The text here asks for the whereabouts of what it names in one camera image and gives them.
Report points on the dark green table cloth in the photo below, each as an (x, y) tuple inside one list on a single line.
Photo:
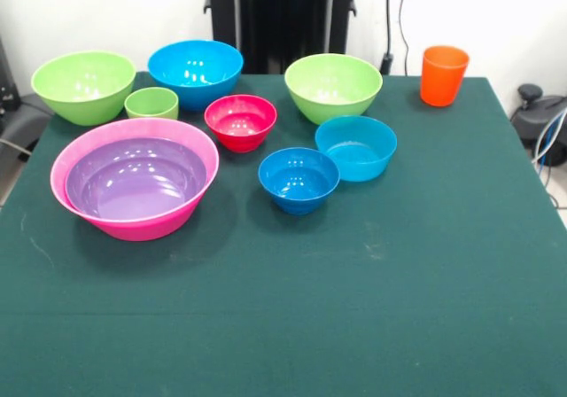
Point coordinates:
[(283, 304)]

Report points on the dark blue small bowl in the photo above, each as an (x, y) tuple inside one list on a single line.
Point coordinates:
[(299, 182)]

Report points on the black stand base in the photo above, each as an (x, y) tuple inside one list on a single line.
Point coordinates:
[(538, 118), (22, 118)]

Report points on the purple shallow bowl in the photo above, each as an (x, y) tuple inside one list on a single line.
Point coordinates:
[(133, 193)]

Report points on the lime green large bowl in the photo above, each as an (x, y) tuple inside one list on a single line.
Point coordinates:
[(84, 87), (332, 87)]

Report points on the pink large bowl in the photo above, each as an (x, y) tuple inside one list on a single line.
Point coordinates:
[(146, 231)]

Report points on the lime green small cup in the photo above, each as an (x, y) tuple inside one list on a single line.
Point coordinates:
[(150, 104)]

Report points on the orange cup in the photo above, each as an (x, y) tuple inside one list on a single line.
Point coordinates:
[(443, 78)]

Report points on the red small bowl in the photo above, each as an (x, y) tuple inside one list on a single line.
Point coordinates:
[(240, 122)]

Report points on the turquoise bowl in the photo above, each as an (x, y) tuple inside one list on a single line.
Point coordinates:
[(356, 153)]

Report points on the blue large bowl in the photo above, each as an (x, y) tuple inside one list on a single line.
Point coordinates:
[(195, 73)]

